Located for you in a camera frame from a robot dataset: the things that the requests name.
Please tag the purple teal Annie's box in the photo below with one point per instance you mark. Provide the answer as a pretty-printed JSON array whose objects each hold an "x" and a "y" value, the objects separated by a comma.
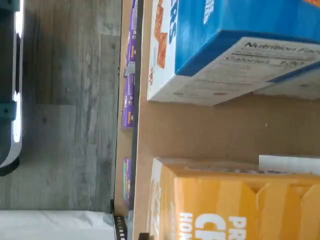
[{"x": 127, "y": 182}]

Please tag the white teal robot base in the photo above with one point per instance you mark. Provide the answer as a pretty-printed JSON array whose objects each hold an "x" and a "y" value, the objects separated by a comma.
[{"x": 10, "y": 75}]

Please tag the yellow white pretzel crackers box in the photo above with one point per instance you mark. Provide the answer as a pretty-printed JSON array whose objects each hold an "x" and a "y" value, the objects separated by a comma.
[{"x": 225, "y": 200}]

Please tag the white fabric sheet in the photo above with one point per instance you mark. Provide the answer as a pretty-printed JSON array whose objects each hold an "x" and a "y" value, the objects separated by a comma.
[{"x": 50, "y": 225}]

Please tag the wooden shelf board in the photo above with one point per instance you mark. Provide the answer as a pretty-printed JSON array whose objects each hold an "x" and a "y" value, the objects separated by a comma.
[
  {"x": 200, "y": 130},
  {"x": 120, "y": 150}
]

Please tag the blue white pretzel crackers box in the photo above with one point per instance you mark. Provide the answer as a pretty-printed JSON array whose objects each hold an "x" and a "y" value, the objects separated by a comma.
[
  {"x": 295, "y": 85},
  {"x": 212, "y": 37}
]

